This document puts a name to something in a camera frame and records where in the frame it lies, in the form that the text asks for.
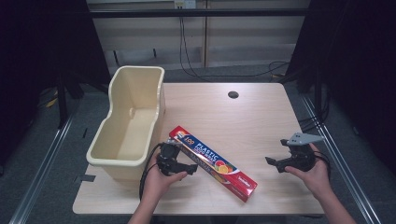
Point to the metal floor rail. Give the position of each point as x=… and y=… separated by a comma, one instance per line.
x=40, y=174
x=339, y=161

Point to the black horizontal bar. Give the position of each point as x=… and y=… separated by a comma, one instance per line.
x=199, y=12

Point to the white wall socket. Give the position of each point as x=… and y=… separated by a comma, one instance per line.
x=185, y=3

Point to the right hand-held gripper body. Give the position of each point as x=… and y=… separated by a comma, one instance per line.
x=300, y=155

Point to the black tape piece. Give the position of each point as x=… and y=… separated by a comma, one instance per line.
x=84, y=178

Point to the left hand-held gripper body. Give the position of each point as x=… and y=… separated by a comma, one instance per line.
x=168, y=157

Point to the person's left hand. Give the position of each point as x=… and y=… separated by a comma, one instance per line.
x=160, y=185

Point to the black metal stand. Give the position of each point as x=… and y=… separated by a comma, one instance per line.
x=62, y=99

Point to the person's right hand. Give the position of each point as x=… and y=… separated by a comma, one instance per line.
x=314, y=180

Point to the dark curtain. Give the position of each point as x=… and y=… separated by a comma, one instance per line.
x=40, y=46
x=358, y=62

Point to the cream plastic bin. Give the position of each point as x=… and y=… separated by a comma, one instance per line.
x=132, y=124

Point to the red plastic wrap box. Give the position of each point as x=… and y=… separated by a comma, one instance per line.
x=214, y=161

